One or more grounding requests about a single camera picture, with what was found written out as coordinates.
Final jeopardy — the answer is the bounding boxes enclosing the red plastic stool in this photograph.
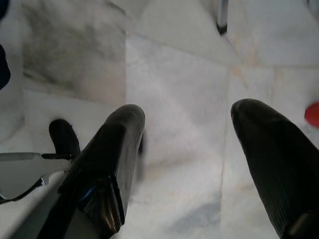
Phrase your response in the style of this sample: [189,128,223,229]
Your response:
[304,101,319,129]

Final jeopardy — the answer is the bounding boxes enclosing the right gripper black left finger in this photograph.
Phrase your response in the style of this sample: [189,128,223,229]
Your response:
[58,104,147,239]

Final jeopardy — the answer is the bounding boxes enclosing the black robot left foot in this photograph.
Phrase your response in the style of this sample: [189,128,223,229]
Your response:
[48,119,81,162]

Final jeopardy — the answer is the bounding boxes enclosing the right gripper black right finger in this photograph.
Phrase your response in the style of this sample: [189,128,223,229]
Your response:
[230,98,319,239]

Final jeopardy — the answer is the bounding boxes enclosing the silver metal clothes rack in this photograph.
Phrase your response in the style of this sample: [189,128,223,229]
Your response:
[216,0,229,35]

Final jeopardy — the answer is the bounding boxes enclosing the grey robot left leg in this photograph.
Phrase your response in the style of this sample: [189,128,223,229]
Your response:
[0,151,72,201]

